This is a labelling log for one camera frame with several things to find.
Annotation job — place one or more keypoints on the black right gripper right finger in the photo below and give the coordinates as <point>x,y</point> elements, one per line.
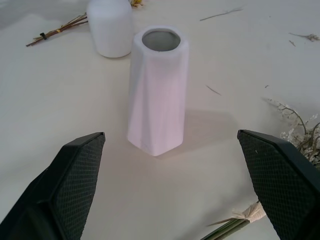
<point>282,185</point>

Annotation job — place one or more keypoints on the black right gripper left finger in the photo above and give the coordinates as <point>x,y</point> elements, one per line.
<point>62,190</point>

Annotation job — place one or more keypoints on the yellow dried flower bundle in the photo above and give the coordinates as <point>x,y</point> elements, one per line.
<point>62,27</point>

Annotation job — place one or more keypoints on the tall white faceted vase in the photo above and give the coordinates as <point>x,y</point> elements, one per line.
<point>157,100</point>

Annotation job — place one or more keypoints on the round white ceramic vase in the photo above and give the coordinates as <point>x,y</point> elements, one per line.
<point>110,30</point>

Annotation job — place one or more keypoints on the pale pink flower bouquet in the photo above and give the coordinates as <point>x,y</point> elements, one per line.
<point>250,213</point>

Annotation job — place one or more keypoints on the short dry twig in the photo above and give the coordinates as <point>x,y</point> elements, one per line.
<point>213,90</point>

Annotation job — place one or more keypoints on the small dried grass sprig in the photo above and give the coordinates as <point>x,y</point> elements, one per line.
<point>308,37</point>

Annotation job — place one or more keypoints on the long thin dry twig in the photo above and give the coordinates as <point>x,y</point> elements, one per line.
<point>220,14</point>

